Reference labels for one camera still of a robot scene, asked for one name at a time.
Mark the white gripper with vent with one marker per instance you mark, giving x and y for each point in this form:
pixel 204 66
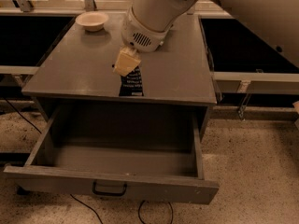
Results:
pixel 141 36

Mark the dark blue rxbar wrapper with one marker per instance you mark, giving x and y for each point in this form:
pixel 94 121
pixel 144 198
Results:
pixel 131 85

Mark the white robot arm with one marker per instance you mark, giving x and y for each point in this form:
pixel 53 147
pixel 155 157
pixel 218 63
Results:
pixel 276 22

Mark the grey open top drawer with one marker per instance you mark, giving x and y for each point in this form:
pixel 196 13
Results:
pixel 157 170

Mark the beige bowl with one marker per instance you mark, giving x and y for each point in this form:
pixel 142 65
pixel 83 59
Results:
pixel 92 21

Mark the grey cabinet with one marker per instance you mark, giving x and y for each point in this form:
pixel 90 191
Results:
pixel 177 85

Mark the metal railing frame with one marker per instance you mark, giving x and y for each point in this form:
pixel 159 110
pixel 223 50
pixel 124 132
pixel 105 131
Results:
pixel 206 9

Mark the black drawer handle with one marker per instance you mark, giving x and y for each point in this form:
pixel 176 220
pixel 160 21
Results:
pixel 108 190

